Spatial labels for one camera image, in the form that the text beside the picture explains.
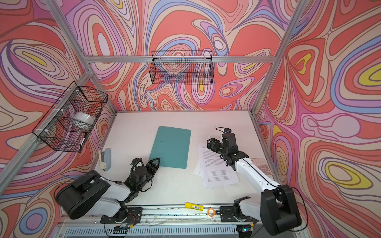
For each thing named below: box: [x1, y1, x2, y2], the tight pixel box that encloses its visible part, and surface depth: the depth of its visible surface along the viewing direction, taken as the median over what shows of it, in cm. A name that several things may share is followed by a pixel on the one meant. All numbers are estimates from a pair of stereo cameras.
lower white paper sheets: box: [193, 157, 202, 178], surface depth 92 cm
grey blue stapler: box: [100, 147, 112, 172], surface depth 92 cm
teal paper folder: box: [148, 126, 192, 170], surface depth 101 cm
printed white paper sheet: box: [201, 145, 240, 188], surface depth 88 cm
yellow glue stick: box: [184, 202, 204, 212], surface depth 76 cm
